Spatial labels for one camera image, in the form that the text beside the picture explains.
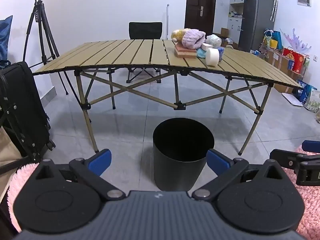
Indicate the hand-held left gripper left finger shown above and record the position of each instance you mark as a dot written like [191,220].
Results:
[100,160]

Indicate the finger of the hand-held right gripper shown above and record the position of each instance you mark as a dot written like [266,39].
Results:
[277,157]
[311,146]

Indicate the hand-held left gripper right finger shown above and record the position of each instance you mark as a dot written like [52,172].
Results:
[217,161]

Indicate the black trash bin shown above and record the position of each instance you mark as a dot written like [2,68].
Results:
[175,170]

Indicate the white paper roll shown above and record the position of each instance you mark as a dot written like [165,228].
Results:
[212,57]

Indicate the blue tissue packet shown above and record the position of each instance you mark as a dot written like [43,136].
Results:
[221,53]

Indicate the light blue plush toy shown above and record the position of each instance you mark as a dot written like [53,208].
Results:
[200,53]

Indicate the brown and tan sponge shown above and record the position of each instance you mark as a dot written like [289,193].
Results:
[185,52]

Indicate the white foam block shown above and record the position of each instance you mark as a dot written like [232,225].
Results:
[206,46]

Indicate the iridescent plastic bag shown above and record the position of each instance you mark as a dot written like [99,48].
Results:
[213,40]

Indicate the purple plush cloth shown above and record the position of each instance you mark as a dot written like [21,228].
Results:
[192,38]

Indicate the yellow and white plush toy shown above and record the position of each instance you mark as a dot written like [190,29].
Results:
[177,33]

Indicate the pink fluffy rug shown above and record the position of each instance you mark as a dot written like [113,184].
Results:
[310,205]

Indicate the white and green bag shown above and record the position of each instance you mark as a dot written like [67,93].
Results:
[313,102]

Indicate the blue pet food bag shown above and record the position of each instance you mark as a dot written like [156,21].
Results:
[303,92]

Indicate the cardboard boxes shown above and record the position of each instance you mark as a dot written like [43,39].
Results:
[282,80]

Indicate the black folding cart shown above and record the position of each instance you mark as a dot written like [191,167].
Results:
[15,165]

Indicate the black suitcase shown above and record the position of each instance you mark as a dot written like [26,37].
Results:
[22,105]

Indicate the purple coral decoration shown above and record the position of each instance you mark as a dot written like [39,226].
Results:
[297,41]

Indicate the tan folding table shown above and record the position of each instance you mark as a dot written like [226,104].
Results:
[112,55]

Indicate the yellow gift bag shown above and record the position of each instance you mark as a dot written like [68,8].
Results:
[270,42]

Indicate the blue gift bag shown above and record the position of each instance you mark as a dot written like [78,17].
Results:
[276,38]

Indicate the open cardboard box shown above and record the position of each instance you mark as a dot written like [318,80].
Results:
[225,33]

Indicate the black folding chair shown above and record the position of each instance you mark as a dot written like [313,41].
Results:
[145,30]

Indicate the grey refrigerator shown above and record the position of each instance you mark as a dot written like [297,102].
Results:
[255,17]

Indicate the white pole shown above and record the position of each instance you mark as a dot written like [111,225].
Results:
[167,22]

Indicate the blue cloth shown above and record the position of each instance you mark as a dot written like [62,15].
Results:
[5,37]

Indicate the dark brown door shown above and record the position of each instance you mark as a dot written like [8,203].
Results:
[200,0]

